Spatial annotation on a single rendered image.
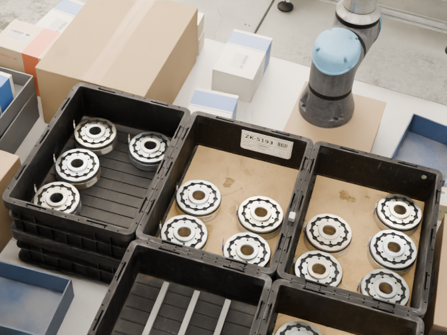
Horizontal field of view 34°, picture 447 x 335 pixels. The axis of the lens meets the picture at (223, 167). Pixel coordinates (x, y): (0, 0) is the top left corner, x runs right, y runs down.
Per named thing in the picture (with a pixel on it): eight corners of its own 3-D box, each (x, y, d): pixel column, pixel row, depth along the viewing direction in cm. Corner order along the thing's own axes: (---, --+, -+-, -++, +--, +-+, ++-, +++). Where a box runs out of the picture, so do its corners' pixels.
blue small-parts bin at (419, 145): (407, 130, 209) (413, 112, 203) (458, 149, 205) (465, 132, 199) (384, 176, 196) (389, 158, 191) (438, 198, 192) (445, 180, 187)
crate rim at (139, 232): (192, 116, 178) (193, 109, 176) (313, 145, 174) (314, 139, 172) (133, 243, 152) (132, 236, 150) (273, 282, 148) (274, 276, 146)
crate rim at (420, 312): (313, 146, 174) (315, 139, 172) (441, 177, 169) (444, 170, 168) (273, 282, 148) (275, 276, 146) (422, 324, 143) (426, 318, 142)
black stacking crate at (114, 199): (81, 115, 190) (77, 82, 181) (191, 143, 185) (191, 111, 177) (8, 233, 164) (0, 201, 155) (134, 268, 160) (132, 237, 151)
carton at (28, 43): (-5, 64, 207) (-10, 42, 201) (18, 39, 214) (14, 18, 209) (45, 80, 203) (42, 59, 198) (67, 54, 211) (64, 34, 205)
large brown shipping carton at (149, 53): (105, 38, 229) (100, -17, 214) (196, 62, 223) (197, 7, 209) (44, 123, 203) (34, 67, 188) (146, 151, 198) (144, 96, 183)
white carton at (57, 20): (68, 20, 234) (65, -4, 227) (101, 31, 231) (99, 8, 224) (31, 56, 221) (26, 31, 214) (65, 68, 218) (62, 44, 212)
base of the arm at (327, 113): (312, 82, 208) (316, 55, 200) (362, 102, 203) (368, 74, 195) (289, 114, 199) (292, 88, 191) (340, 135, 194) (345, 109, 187)
